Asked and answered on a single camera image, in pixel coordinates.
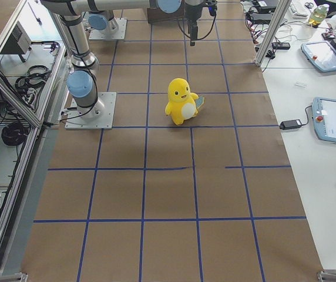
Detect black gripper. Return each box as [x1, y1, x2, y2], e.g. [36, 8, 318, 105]
[184, 0, 217, 46]

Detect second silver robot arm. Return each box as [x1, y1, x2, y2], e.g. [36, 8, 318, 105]
[88, 10, 119, 33]

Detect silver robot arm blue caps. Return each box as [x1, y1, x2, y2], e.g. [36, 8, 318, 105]
[42, 1, 217, 129]

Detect brown cardboard box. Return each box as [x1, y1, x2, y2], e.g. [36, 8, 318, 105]
[143, 6, 184, 24]

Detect yellow plush toy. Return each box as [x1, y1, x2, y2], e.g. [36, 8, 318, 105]
[164, 78, 204, 125]

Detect small black device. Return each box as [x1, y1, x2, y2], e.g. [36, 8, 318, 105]
[271, 42, 291, 50]

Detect yellow liquid plastic bottle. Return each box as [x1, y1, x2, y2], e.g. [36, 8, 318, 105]
[308, 4, 330, 28]

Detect upper blue teach pendant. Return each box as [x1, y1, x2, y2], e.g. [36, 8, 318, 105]
[301, 41, 336, 72]

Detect blue teach pendant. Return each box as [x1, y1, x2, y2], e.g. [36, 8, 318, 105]
[312, 97, 336, 143]
[301, 41, 336, 72]

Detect black power adapter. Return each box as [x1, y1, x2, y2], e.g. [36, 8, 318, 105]
[279, 119, 303, 130]

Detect brown paper mat blue grid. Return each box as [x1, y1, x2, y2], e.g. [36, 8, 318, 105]
[21, 1, 321, 281]

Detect lower blue teach pendant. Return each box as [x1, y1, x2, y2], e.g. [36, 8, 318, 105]
[312, 97, 336, 143]

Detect grey control box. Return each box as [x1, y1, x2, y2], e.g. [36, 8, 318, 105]
[0, 21, 32, 62]

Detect aluminium frame post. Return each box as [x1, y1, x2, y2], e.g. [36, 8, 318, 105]
[254, 0, 291, 66]

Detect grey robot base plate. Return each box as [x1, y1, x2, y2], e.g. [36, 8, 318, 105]
[65, 92, 117, 130]

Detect black cable bundle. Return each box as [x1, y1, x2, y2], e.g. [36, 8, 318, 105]
[15, 65, 52, 89]

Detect coiled black cable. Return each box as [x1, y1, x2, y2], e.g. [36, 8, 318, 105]
[1, 122, 29, 147]

